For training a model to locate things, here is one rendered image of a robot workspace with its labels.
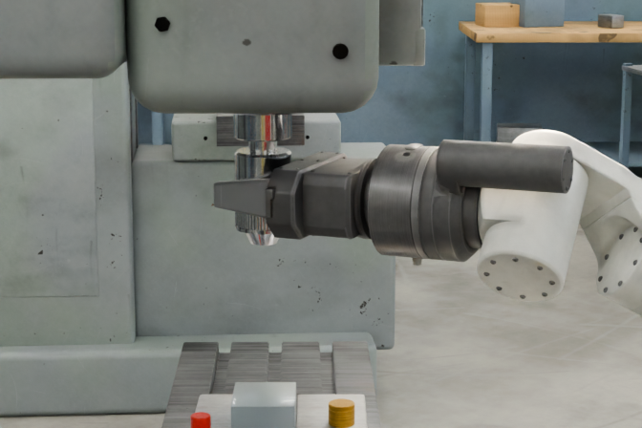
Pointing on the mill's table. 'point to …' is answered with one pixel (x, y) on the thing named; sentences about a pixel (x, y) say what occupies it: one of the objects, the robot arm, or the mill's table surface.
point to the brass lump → (341, 413)
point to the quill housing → (252, 28)
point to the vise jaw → (307, 407)
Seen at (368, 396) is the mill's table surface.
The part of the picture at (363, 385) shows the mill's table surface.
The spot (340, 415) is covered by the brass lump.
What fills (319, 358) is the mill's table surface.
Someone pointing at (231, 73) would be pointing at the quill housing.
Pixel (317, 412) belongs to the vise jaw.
